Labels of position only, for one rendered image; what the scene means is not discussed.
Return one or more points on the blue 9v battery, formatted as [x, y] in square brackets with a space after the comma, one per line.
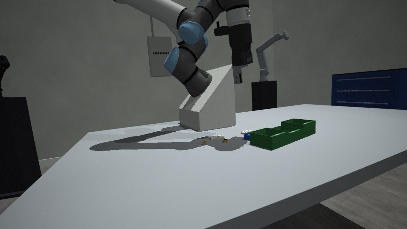
[247, 136]

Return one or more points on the green three-compartment bin rack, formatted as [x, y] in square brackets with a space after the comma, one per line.
[290, 131]

